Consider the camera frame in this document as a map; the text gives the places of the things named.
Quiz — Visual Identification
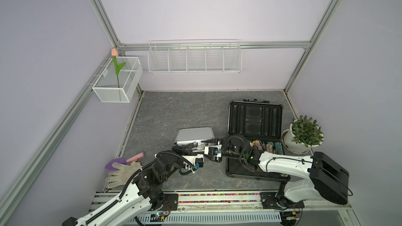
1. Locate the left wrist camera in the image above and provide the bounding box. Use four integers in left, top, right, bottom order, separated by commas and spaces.
183, 154, 204, 169

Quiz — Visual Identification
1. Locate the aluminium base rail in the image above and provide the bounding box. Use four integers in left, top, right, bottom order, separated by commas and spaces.
83, 189, 362, 226

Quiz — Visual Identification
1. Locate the silver aluminium poker case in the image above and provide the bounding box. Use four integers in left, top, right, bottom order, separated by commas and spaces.
174, 127, 215, 152

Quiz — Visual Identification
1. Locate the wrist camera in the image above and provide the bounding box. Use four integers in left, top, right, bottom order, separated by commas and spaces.
204, 145, 222, 162
183, 154, 204, 169

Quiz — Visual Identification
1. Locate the aluminium frame corner post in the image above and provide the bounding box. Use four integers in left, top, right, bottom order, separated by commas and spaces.
75, 0, 143, 95
284, 0, 343, 97

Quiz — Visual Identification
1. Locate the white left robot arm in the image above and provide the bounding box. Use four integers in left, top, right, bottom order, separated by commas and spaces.
62, 146, 204, 226

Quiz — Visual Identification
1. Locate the orange blue chip stack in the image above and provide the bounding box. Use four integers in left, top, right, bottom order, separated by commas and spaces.
264, 142, 275, 153

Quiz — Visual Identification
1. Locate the pink artificial tulip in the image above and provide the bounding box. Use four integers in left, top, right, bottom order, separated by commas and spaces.
111, 48, 126, 88

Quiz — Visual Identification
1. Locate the pink purple toy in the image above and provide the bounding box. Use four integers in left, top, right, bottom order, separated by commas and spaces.
105, 152, 145, 171

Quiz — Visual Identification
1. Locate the aluminium frame corner post left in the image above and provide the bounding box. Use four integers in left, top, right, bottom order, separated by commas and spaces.
75, 0, 143, 95

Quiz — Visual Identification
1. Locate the aluminium left side frame bar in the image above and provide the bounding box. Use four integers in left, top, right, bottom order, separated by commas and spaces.
0, 53, 126, 217

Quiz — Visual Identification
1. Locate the aluminium frame corner post right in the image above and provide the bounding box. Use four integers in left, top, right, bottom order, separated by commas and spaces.
284, 0, 343, 97

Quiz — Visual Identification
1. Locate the dark grey poker case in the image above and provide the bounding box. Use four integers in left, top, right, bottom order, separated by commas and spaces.
226, 99, 290, 182

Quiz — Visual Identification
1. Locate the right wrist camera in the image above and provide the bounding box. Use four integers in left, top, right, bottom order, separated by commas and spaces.
204, 145, 222, 162

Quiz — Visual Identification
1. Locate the aluminium horizontal frame bar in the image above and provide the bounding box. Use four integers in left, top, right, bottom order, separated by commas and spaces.
119, 39, 312, 52

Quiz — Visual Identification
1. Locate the white plant pot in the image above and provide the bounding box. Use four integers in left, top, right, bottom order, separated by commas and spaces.
281, 123, 322, 154

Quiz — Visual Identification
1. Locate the white mesh wall basket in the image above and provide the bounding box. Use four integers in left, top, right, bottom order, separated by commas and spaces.
92, 56, 143, 103

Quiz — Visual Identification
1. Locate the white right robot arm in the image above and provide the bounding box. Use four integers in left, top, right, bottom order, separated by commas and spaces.
203, 135, 353, 210

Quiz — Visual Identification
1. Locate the green potted plant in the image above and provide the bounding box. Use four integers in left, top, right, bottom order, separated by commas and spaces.
292, 116, 324, 145

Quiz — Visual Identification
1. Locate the white wire wall shelf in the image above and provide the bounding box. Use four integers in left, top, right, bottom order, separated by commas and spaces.
148, 48, 242, 74

